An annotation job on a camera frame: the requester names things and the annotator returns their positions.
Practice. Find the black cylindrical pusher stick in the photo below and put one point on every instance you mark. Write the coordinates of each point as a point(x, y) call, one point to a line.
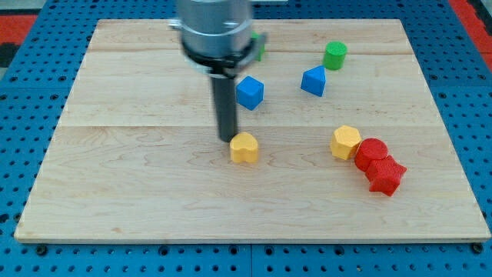
point(223, 91)

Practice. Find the yellow heart block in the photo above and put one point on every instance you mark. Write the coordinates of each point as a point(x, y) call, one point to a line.
point(244, 147)

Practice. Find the green block behind arm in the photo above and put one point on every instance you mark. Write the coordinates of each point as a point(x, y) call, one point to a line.
point(259, 42)

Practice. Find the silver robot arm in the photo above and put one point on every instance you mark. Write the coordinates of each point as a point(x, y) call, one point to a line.
point(216, 37)

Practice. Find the red star block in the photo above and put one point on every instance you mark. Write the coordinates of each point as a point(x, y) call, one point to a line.
point(384, 175)

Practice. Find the blue cube block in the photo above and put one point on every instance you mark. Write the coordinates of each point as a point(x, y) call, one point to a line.
point(250, 93)

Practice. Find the blue triangle block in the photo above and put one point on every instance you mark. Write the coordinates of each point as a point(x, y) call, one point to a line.
point(314, 80)

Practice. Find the green cylinder block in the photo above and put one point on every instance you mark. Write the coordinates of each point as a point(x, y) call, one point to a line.
point(334, 55)

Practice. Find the yellow hexagon block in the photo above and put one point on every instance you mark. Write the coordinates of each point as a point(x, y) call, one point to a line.
point(344, 142)

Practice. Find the wooden board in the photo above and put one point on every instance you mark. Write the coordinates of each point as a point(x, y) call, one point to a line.
point(135, 157)

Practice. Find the red cylinder block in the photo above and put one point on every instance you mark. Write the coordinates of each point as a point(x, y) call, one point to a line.
point(369, 150)

